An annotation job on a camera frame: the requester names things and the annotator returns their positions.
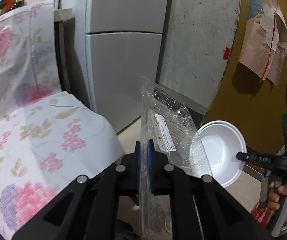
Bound clear plastic clamshell tray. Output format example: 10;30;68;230
139;76;212;239

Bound orange white paper bowl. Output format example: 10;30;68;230
198;120;246;188

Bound floral tablecloth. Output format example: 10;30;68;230
0;0;124;239

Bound grey white refrigerator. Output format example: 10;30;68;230
60;0;168;132

